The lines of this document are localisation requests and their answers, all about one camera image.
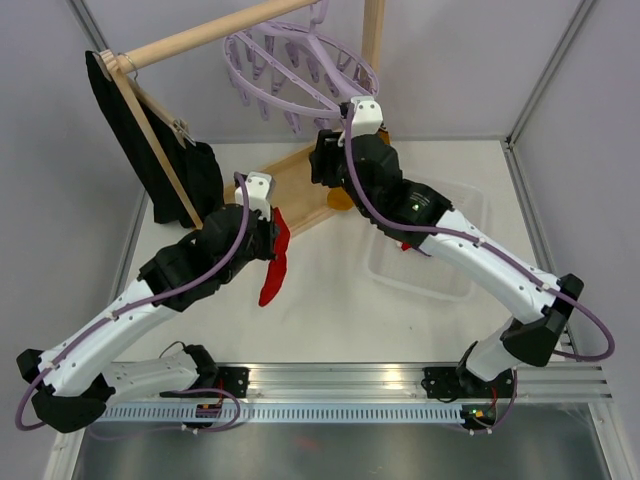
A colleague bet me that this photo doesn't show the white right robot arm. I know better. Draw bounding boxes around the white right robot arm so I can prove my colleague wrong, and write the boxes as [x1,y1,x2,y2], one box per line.
[309,129,584,395]

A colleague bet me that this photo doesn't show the purple round clip hanger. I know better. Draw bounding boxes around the purple round clip hanger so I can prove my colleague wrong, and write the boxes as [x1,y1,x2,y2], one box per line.
[223,1,379,135]

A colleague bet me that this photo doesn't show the mustard sock brown cuff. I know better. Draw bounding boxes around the mustard sock brown cuff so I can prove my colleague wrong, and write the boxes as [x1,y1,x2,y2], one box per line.
[377,125,391,145]

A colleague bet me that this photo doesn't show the white slotted cable duct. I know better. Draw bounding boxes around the white slotted cable duct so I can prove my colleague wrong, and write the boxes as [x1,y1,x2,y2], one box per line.
[99,401,464,424]

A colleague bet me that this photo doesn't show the aluminium mounting rail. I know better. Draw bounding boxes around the aluminium mounting rail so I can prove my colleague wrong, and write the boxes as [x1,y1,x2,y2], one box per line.
[114,362,614,401]

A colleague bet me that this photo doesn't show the wooden clothes rack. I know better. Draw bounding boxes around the wooden clothes rack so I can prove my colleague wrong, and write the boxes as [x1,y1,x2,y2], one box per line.
[113,1,385,235]

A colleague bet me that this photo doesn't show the wooden clip hanger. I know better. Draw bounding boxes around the wooden clip hanger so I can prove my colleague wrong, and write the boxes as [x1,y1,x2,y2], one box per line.
[94,49,197,148]

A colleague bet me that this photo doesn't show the black garment on hanger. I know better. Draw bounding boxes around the black garment on hanger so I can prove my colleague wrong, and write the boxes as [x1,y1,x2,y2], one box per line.
[85,51,224,228]

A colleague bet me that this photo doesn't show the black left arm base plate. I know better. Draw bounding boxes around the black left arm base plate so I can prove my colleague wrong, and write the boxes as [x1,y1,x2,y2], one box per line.
[159,366,249,399]

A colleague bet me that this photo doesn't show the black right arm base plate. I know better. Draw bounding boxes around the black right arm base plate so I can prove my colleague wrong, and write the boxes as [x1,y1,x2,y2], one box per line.
[421,366,515,403]

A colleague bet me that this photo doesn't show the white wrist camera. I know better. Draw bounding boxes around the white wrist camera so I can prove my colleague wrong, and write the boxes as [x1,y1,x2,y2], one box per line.
[340,96,383,138]
[245,171,276,221]

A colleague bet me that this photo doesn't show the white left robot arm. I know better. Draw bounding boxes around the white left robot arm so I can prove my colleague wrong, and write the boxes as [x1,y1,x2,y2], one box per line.
[15,204,290,433]

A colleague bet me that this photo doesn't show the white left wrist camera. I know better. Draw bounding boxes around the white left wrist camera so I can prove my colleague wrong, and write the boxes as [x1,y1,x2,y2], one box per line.
[245,171,276,221]

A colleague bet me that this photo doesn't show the mustard yellow sock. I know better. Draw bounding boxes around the mustard yellow sock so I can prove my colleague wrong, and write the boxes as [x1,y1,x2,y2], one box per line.
[326,187,354,211]

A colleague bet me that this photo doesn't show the white plastic basket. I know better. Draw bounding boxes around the white plastic basket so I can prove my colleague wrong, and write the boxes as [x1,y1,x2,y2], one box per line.
[364,177,488,302]

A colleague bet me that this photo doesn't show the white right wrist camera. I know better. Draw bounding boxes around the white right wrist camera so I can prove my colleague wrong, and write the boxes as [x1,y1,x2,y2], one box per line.
[340,96,383,138]

